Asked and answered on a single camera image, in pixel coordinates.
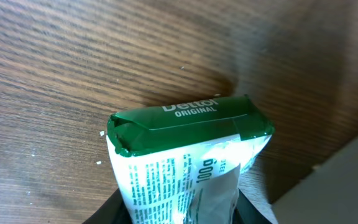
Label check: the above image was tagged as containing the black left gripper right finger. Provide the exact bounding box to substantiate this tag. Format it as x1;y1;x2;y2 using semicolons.
232;190;272;224

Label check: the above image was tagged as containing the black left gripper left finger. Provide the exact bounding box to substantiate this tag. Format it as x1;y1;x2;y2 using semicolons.
83;189;132;224

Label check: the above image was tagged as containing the white cardboard box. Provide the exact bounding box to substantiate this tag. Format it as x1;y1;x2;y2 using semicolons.
273;137;358;224

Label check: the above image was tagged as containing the green white soap packet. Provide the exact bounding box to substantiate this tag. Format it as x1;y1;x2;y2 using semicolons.
106;96;275;223

